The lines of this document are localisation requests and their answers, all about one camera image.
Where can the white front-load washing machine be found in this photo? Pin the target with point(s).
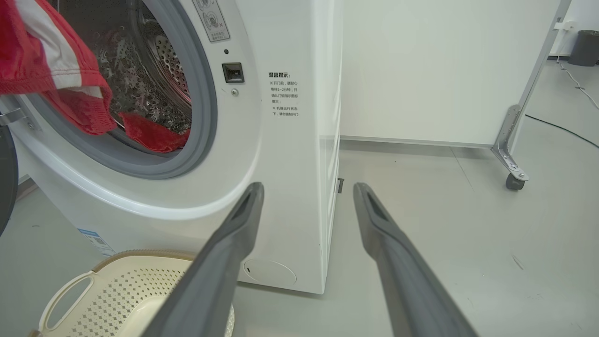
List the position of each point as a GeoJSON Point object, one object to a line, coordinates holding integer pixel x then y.
{"type": "Point", "coordinates": [290, 187]}

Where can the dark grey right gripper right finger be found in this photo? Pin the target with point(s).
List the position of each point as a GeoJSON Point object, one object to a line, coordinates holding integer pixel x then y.
{"type": "Point", "coordinates": [407, 281]}

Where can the black round glass washer door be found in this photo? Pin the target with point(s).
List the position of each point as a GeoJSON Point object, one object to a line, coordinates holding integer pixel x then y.
{"type": "Point", "coordinates": [5, 187]}

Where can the dark grey trash bin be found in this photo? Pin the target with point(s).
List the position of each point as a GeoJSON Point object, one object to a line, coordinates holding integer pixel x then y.
{"type": "Point", "coordinates": [585, 47]}

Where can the metal partition leg with caster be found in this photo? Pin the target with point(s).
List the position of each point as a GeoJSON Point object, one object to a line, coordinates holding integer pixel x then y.
{"type": "Point", "coordinates": [507, 145]}

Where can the white rolling partition panel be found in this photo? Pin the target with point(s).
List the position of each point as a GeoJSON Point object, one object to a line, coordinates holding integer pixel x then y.
{"type": "Point", "coordinates": [444, 70]}

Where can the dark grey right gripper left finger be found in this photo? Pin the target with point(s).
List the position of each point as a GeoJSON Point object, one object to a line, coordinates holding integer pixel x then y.
{"type": "Point", "coordinates": [220, 271]}

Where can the cream perforated laundry basket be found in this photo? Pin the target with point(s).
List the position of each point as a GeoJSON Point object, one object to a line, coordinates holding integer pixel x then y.
{"type": "Point", "coordinates": [117, 290]}

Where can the small grey metal bracket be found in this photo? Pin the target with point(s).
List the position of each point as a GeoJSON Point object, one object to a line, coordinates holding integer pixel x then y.
{"type": "Point", "coordinates": [340, 185]}

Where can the red and white garment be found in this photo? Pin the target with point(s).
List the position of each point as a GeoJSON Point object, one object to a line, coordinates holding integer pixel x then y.
{"type": "Point", "coordinates": [28, 56]}

